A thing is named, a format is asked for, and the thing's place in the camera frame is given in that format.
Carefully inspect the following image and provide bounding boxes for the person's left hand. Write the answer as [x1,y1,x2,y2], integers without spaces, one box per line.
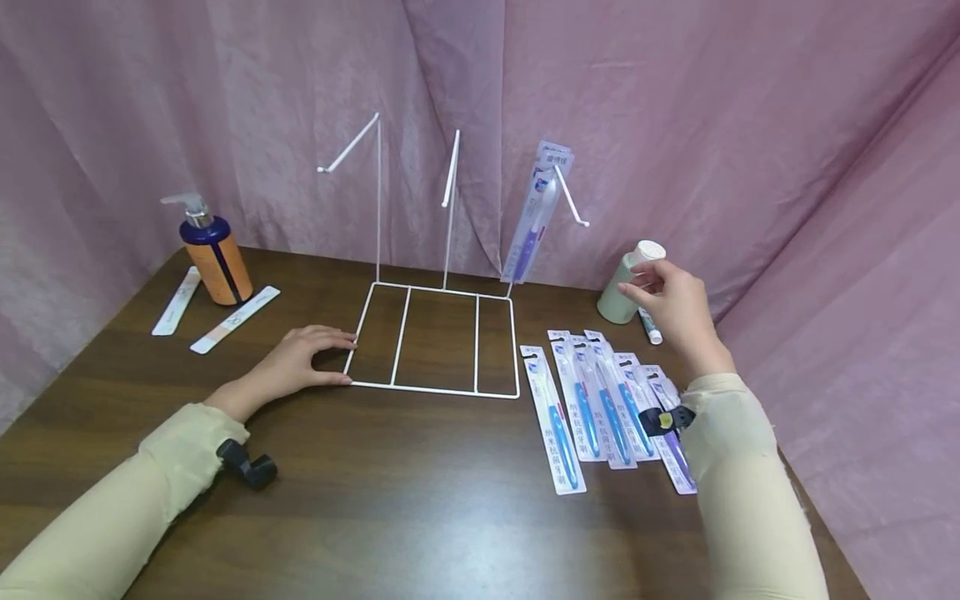
[202,325,359,423]

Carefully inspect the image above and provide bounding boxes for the person's right hand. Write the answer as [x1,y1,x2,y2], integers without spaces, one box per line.
[617,260,738,383]

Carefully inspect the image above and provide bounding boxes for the person's left forearm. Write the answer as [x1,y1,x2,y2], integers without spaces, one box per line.
[0,403,251,600]

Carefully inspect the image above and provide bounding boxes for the person's right forearm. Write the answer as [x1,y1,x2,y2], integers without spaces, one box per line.
[681,372,830,600]

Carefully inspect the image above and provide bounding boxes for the pale green white-capped bottle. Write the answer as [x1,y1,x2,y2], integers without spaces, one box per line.
[597,240,668,325]

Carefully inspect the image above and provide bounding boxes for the long white toothpaste box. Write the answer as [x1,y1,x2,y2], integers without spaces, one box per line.
[151,266,203,337]
[189,286,282,356]

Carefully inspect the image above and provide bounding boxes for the purple toothbrush blister pack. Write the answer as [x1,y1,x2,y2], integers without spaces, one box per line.
[500,140,576,285]

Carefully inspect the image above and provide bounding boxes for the row of toothbrush packs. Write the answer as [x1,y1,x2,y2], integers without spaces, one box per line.
[519,329,698,497]

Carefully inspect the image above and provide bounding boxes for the orange and blue pump bottle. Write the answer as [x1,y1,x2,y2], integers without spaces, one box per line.
[159,193,255,307]

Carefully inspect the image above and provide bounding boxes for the white wire display rack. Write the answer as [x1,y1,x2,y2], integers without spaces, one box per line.
[316,112,591,400]

